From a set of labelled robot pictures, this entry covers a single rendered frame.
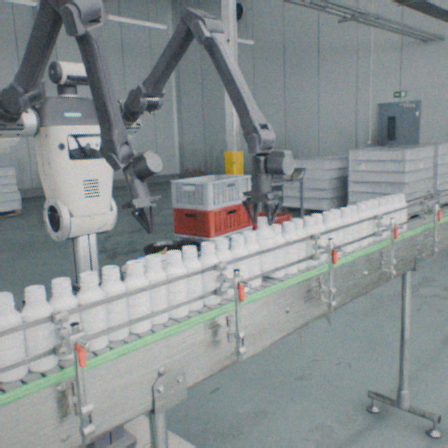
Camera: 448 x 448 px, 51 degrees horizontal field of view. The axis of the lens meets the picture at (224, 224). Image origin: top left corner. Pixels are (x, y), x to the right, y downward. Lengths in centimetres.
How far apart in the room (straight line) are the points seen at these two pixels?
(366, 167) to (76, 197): 665
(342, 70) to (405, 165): 560
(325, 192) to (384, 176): 115
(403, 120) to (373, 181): 426
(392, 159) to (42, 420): 714
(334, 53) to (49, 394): 1240
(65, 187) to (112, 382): 77
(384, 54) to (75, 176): 1111
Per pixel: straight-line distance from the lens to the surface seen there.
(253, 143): 138
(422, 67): 1197
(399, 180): 777
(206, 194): 367
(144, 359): 113
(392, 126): 1210
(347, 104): 1271
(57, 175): 166
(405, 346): 253
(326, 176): 845
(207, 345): 126
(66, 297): 103
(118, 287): 108
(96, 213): 171
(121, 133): 136
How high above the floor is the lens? 144
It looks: 10 degrees down
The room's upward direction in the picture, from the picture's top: 2 degrees counter-clockwise
